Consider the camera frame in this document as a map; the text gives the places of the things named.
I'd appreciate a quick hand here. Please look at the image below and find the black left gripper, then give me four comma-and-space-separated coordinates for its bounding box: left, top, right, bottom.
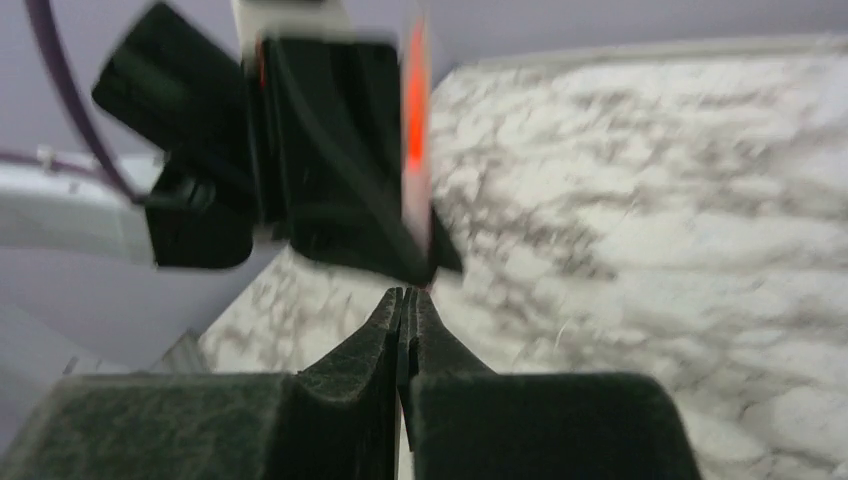
91, 3, 434, 285

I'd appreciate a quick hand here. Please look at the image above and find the orange translucent pen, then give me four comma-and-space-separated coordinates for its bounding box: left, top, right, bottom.
401, 11, 432, 259

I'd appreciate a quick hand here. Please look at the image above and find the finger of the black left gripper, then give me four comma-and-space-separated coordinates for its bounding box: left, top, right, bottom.
430, 206, 464, 274

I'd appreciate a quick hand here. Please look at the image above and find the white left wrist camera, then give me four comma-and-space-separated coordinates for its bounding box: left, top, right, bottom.
231, 0, 354, 59

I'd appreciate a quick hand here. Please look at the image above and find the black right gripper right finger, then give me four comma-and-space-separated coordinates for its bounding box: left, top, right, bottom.
397, 288, 701, 479

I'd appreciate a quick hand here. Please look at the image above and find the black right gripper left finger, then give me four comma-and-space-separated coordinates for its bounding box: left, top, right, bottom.
1, 288, 403, 479

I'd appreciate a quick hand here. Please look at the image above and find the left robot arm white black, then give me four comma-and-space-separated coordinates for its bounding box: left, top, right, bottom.
1, 1, 463, 286

